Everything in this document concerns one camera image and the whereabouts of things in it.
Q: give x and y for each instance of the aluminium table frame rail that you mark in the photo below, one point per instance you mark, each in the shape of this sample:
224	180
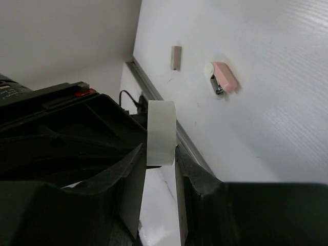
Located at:
151	93

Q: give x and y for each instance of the pink white mini stapler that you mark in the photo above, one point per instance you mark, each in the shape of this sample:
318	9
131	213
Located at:
220	78

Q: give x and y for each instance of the clear tape roll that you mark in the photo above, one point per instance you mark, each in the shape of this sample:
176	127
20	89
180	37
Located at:
161	133

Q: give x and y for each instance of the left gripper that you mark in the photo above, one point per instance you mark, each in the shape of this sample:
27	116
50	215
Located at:
63	131

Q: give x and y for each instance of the beige small eraser stick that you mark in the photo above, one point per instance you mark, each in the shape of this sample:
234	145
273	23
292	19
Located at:
176	54

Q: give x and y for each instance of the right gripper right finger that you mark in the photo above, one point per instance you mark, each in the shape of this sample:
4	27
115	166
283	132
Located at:
213	212

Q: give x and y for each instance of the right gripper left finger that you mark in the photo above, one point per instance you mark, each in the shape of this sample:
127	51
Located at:
101	210

